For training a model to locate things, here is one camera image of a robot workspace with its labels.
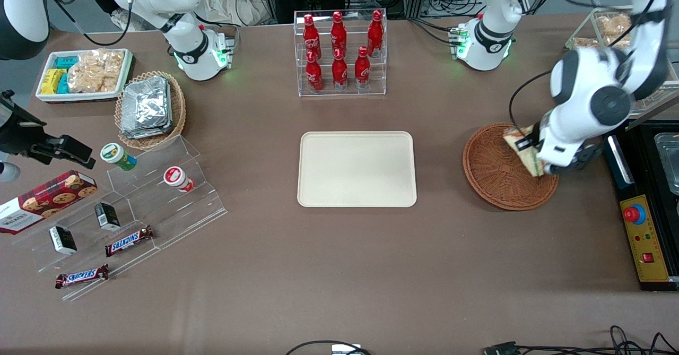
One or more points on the green lidded yogurt cup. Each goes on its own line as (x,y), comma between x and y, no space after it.
(112,153)

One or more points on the clear rectangular container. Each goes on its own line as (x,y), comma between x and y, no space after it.
(668,158)

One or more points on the yellow snack pack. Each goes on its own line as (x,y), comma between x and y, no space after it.
(52,81)

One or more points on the clear acrylic stepped display stand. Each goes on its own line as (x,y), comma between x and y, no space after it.
(201,206)

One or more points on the cream plastic tray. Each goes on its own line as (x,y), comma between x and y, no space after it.
(355,169)

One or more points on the small black carton box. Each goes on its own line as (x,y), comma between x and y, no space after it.
(62,241)
(107,217)

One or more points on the Snickers chocolate bar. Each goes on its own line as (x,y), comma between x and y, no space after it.
(82,276)
(129,241)

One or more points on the small red rocker switch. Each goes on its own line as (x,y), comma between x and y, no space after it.
(647,257)

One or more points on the light wicker basket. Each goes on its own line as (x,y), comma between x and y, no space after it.
(179,105)

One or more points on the yellow control panel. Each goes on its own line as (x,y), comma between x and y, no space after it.
(650,233)

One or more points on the brown round wicker basket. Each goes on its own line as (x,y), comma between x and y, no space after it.
(493,174)

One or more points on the clear acrylic bottle rack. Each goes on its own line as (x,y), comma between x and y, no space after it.
(379,74)

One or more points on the black appliance housing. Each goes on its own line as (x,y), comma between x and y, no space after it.
(642,158)

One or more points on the red emergency stop button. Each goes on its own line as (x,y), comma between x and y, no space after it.
(631,214)

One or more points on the wrapped rice cracker pack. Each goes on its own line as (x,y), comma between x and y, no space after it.
(586,43)
(612,26)

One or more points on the teal snack pack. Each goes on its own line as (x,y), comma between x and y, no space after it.
(66,62)
(62,84)

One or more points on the red cola bottle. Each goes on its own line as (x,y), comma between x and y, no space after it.
(375,34)
(314,76)
(362,71)
(340,74)
(310,34)
(338,34)

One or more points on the triangle sandwich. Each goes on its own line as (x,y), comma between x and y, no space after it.
(530,164)

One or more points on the red tartan shortbread cookie box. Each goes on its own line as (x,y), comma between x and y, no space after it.
(53,196)

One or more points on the silver metal bar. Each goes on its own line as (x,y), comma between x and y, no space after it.
(618,158)

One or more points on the grey metal frame bar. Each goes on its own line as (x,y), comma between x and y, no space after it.
(658,108)

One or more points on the foil wrapped pack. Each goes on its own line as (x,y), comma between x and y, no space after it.
(146,135)
(146,103)

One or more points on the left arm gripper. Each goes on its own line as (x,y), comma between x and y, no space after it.
(533,137)

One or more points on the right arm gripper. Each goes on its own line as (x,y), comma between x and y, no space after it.
(20,136)

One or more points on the small white adapter box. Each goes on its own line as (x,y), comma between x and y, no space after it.
(346,350)

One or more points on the clear bag of crackers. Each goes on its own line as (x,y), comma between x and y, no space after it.
(95,71)

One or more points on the red lidded yogurt cup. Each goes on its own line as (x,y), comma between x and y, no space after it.
(174,176)

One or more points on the white rectangular snack bin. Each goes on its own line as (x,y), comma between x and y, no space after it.
(85,96)

